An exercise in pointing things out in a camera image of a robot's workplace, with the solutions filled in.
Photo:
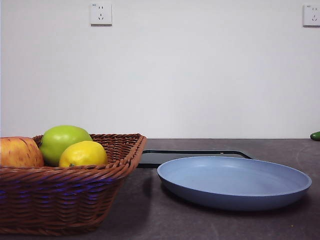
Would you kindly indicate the red yellow apple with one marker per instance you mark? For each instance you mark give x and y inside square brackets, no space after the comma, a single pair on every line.
[17,152]

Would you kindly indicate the yellow lemon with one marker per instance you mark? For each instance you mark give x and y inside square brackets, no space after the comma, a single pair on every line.
[82,153]

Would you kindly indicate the brown wicker basket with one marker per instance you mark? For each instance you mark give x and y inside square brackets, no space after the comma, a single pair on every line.
[62,195]

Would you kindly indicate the white wall socket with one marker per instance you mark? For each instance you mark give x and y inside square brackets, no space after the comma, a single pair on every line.
[312,15]
[101,15]

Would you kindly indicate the black flat tray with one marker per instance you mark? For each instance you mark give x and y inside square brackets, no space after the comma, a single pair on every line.
[150,160]

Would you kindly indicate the blue round plate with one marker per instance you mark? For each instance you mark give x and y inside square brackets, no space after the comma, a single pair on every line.
[225,180]

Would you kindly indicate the green apple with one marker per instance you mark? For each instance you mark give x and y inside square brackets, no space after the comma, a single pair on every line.
[60,138]

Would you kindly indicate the dark green vegetable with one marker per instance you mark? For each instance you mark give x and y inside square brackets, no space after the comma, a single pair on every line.
[316,135]

